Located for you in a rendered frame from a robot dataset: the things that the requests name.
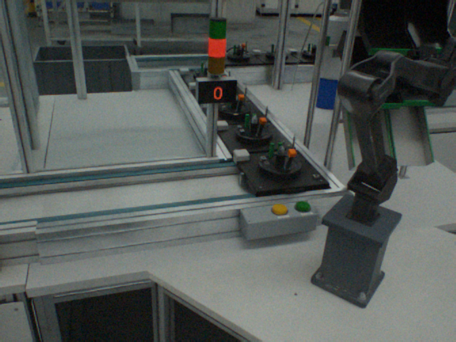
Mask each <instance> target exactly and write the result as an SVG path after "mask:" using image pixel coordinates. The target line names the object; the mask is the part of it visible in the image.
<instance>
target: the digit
mask: <svg viewBox="0 0 456 342"><path fill-rule="evenodd" d="M225 88H226V82H225V83H210V102H222V101H225Z"/></svg>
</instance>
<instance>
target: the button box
mask: <svg viewBox="0 0 456 342"><path fill-rule="evenodd" d="M304 202H307V203H308V204H309V205H310V209H309V210H308V211H306V212H302V211H300V210H297V209H296V207H295V206H296V202H293V203H287V204H283V205H285V206H286V207H287V212H286V214H276V213H274V212H273V206H274V205H271V206H261V207H255V208H245V209H241V210H240V223H239V227H240V229H241V230H242V233H243V234H244V237H245V238H246V240H255V239H260V238H268V237H273V236H279V235H288V234H293V233H302V232H307V231H315V230H316V226H317V222H318V212H317V211H316V210H315V208H314V207H313V206H312V205H311V204H310V203H309V201H304Z"/></svg>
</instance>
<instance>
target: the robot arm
mask: <svg viewBox="0 0 456 342"><path fill-rule="evenodd" d="M377 71H381V78H379V77H375V76H372V74H373V73H376V72H377ZM399 76H401V77H404V78H405V79H401V77H399ZM455 77H456V37H449V38H447V39H446V41H445V43H444V45H443V47H442V50H441V52H440V54H439V56H438V58H437V49H436V48H435V47H434V46H426V45H421V46H419V47H412V48H411V50H409V51H408V52H407V58H406V57H404V56H403V55H402V54H399V53H395V52H391V51H387V50H379V51H378V52H377V53H376V54H375V55H374V56H373V57H371V58H368V59H366V60H363V61H361V62H358V63H356V64H355V65H353V66H352V67H351V68H350V69H349V70H348V71H347V72H346V73H345V74H344V75H342V77H341V78H340V80H339V82H338V85H337V93H338V96H339V98H340V100H341V103H342V105H343V106H344V107H345V108H346V109H347V110H348V111H349V112H350V113H351V114H352V115H353V118H354V124H355V128H356V134H357V137H358V143H359V147H360V152H361V156H362V161H361V162H360V164H359V165H358V166H357V170H356V171H355V172H354V174H353V176H352V177H351V178H350V180H349V181H348V183H347V189H348V190H350V191H352V192H354V193H355V196H354V201H353V205H352V208H351V209H350V210H349V212H348V213H347V214H346V215H345V217H346V218H348V219H351V220H353V221H356V222H358V223H361V224H363V225H366V226H368V227H372V226H373V225H374V224H375V222H376V221H377V219H378V218H379V217H380V216H381V214H380V213H378V212H377V210H378V207H379V205H380V204H382V203H383V202H386V201H387V200H389V199H390V197H391V195H392V192H393V190H394V188H395V186H396V183H397V181H398V177H397V175H398V174H397V171H398V168H397V161H396V158H394V157H391V156H389V155H386V154H385V147H384V142H383V133H382V129H381V120H380V115H379V109H380V108H381V106H382V105H383V103H384V102H385V101H386V98H387V97H388V96H389V95H390V94H395V93H397V92H398V91H399V90H400V89H408V94H417V95H428V96H430V99H429V102H431V103H433V104H435V105H438V106H439V107H442V106H443V105H444V104H445V102H446V101H447V98H448V97H449V96H450V95H451V94H452V92H453V90H454V88H455ZM401 83H407V85H400V84H401ZM363 183H364V184H363ZM365 184H366V185H365ZM367 185H368V186H367ZM369 186H370V187H369ZM371 187H372V188H371ZM373 188H374V189H373ZM375 189H376V190H375ZM377 190H378V191H377ZM379 191H380V192H379Z"/></svg>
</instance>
